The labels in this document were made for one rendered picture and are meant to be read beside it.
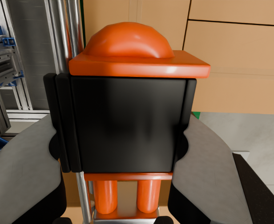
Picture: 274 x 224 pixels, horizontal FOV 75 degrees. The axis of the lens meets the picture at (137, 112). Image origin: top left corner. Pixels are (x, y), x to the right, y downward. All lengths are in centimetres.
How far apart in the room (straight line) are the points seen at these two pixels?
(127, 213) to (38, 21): 112
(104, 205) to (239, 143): 182
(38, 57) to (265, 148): 204
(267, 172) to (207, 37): 182
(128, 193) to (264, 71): 89
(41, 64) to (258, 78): 116
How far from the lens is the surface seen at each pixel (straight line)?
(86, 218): 18
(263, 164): 228
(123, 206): 20
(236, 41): 90
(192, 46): 82
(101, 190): 17
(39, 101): 135
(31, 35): 124
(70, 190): 47
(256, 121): 189
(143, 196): 18
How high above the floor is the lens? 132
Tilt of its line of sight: 63 degrees down
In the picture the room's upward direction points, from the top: 175 degrees clockwise
